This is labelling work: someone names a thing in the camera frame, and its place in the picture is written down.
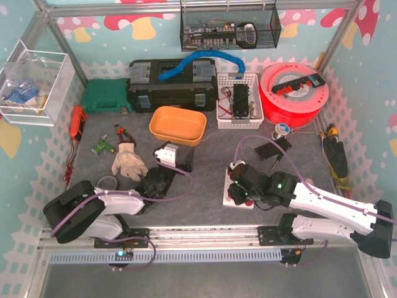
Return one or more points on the orange plastic tray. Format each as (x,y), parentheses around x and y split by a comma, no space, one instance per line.
(177,125)

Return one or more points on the grey slotted cable duct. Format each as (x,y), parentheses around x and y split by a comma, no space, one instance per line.
(186,256)

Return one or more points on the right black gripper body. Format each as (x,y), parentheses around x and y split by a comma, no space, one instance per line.
(235,191)

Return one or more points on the white work glove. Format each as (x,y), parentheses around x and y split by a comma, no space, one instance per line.
(128,163)

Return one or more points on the black terminal strip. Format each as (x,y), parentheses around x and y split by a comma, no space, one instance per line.
(314,80)

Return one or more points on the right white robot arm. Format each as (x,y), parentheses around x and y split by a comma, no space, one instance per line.
(369,226)

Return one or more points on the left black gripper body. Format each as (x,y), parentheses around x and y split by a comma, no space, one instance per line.
(187,158)

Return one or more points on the solder wire spool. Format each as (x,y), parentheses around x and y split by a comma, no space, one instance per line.
(281,130)

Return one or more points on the black toolbox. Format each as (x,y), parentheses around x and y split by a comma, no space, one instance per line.
(194,88)

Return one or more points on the white perforated basket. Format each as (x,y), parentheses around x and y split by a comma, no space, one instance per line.
(224,103)

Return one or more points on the red handled pliers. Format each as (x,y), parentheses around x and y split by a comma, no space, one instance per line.
(123,135)

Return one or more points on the black aluminium extrusion block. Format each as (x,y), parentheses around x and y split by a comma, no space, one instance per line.
(269,149)

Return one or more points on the black wire mesh basket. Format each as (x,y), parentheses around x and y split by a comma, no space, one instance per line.
(228,25)

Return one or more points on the grey tape roll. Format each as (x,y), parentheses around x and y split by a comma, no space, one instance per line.
(107,182)

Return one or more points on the aluminium rail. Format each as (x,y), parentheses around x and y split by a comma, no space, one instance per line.
(213,237)

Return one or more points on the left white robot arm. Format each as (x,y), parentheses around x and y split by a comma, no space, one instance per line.
(86,210)

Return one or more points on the black handled screwdriver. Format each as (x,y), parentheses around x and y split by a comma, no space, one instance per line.
(278,158)

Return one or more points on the green plastic case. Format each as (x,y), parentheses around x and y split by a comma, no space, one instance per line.
(106,95)

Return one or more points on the black yellow work glove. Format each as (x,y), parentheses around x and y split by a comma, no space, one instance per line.
(337,161)

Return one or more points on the orange multimeter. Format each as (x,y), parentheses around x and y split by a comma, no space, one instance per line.
(78,121)

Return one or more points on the yellow handled screwdriver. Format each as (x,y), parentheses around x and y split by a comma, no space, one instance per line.
(331,131)

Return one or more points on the black module in basket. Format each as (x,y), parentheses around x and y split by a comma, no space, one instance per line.
(240,100)

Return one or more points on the red filament spool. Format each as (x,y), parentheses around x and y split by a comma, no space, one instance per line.
(298,108)

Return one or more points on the white peg base plate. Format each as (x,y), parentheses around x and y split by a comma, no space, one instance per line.
(226,201)

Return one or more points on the green small tool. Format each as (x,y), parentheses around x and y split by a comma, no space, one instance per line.
(103,145)

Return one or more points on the blue white glove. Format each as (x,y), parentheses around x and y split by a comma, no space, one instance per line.
(25,94)

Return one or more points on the clear acrylic wall box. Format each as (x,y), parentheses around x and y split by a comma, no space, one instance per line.
(52,72)

